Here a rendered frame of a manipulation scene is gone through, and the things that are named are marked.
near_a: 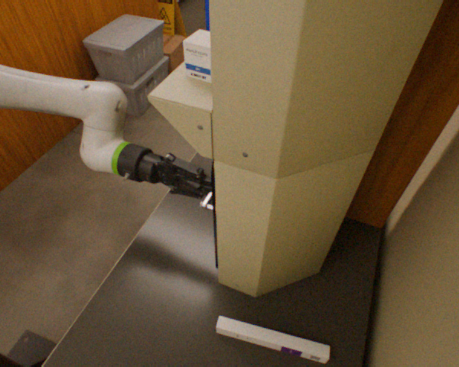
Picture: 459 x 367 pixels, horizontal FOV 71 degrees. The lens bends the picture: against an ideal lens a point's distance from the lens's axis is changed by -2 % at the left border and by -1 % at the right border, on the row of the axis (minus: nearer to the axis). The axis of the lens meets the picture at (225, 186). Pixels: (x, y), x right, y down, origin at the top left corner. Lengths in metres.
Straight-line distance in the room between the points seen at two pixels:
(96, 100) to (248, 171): 0.46
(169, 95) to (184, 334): 0.60
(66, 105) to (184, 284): 0.55
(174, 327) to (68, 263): 1.43
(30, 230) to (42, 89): 1.72
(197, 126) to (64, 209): 2.07
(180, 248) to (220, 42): 0.70
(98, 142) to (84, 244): 1.46
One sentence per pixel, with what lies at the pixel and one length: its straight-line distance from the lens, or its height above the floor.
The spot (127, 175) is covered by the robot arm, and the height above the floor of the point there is 1.20.
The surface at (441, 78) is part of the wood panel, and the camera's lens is 0.83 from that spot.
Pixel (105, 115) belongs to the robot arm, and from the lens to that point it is 0.87.
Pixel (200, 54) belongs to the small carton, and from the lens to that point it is 0.55.
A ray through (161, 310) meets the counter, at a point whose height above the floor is 0.94.
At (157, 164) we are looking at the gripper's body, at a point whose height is 1.24.
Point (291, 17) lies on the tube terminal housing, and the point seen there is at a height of 1.66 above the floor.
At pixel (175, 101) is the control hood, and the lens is 0.52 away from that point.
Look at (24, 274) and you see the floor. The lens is 2.34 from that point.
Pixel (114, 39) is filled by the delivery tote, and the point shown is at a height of 0.65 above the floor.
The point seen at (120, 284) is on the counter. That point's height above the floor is 0.94.
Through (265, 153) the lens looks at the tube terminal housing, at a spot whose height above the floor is 1.46.
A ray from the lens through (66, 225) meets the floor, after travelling 2.44.
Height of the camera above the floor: 1.80
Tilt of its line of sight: 49 degrees down
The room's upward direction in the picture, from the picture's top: straight up
